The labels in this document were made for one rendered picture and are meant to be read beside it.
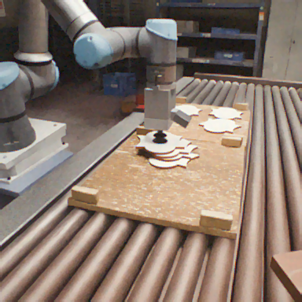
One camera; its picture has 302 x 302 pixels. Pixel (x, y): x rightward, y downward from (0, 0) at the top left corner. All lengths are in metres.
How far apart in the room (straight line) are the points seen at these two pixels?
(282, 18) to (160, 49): 4.81
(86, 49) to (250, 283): 0.52
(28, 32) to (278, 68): 4.92
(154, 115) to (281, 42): 4.82
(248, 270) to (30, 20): 0.82
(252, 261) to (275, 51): 5.08
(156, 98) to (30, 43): 0.42
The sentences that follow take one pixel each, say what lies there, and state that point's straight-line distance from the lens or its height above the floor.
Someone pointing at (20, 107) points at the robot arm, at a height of 1.06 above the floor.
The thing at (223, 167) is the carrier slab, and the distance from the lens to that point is 0.77.
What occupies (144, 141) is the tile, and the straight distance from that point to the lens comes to 0.81.
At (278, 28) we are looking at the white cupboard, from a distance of 5.47.
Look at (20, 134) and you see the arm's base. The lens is 0.90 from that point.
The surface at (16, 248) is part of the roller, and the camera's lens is 0.58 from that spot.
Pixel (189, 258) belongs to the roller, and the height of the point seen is 0.92.
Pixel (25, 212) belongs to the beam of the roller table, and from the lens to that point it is 0.66.
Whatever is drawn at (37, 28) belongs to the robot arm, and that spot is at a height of 1.27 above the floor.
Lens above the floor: 1.28
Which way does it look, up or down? 24 degrees down
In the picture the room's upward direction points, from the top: straight up
